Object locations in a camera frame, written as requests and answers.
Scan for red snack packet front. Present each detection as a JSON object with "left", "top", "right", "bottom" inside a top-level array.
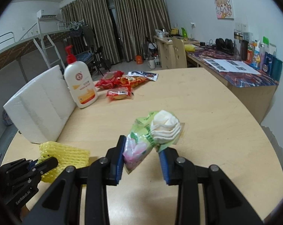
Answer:
[{"left": 106, "top": 86, "right": 133, "bottom": 100}]

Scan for green bottle on desk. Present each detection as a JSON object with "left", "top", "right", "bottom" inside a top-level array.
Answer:
[{"left": 181, "top": 27, "right": 188, "bottom": 38}]

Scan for desk with patterned cloth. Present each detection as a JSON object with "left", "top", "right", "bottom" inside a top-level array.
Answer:
[{"left": 186, "top": 47, "right": 279, "bottom": 123}]

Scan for right brown curtain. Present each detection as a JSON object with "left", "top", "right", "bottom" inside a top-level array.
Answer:
[{"left": 113, "top": 0, "right": 171, "bottom": 61}]

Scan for teal box on desk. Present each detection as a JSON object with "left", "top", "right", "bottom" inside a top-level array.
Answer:
[{"left": 271, "top": 57, "right": 283, "bottom": 81}]

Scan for brown curtain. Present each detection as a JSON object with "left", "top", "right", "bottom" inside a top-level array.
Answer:
[
  {"left": 62, "top": 0, "right": 121, "bottom": 64},
  {"left": 113, "top": 0, "right": 171, "bottom": 61}
]

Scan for white floor mug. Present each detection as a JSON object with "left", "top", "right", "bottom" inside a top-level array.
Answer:
[{"left": 148, "top": 59, "right": 156, "bottom": 70}]

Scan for white blue snack wrapper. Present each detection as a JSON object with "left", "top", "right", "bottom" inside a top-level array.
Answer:
[{"left": 127, "top": 71, "right": 158, "bottom": 82}]

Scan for white air conditioner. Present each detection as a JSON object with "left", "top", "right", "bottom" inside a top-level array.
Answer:
[{"left": 37, "top": 10, "right": 57, "bottom": 19}]

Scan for red snack packet pile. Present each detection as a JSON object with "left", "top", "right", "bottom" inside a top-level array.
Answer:
[{"left": 95, "top": 71, "right": 148, "bottom": 89}]

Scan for pink anime wall poster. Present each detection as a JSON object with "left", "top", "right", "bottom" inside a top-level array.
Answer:
[{"left": 214, "top": 0, "right": 234, "bottom": 20}]

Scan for left brown curtain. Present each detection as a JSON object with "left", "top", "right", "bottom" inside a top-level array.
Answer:
[{"left": 62, "top": 0, "right": 121, "bottom": 64}]

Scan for white red pump lotion bottle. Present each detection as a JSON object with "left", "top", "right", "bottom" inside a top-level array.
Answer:
[{"left": 64, "top": 45, "right": 98, "bottom": 109}]

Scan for yellow foam net sleeve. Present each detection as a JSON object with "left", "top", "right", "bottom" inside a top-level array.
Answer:
[{"left": 38, "top": 141, "right": 90, "bottom": 183}]

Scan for orange floor container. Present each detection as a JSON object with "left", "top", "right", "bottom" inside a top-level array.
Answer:
[{"left": 135, "top": 55, "right": 143, "bottom": 64}]

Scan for cotton pads green packet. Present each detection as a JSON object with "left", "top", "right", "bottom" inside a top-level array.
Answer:
[{"left": 123, "top": 110, "right": 185, "bottom": 173}]

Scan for black folding chair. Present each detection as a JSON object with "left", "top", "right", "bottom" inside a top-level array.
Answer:
[{"left": 92, "top": 46, "right": 111, "bottom": 76}]

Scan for white printed paper sheet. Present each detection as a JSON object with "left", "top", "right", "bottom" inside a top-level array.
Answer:
[{"left": 204, "top": 59, "right": 261, "bottom": 75}]

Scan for white foam box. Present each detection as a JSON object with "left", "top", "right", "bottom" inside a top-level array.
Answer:
[{"left": 4, "top": 66, "right": 76, "bottom": 144}]

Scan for black headphones bag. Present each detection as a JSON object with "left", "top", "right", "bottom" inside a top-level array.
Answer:
[{"left": 215, "top": 38, "right": 234, "bottom": 55}]

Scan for far wooden desk drawers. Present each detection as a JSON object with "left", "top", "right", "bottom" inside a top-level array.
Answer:
[{"left": 153, "top": 35, "right": 200, "bottom": 70}]

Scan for white metal bunk bed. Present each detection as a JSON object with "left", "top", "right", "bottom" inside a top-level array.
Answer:
[{"left": 0, "top": 14, "right": 88, "bottom": 82}]

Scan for smiley wooden chair back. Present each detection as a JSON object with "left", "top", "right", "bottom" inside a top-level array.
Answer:
[{"left": 172, "top": 37, "right": 187, "bottom": 69}]

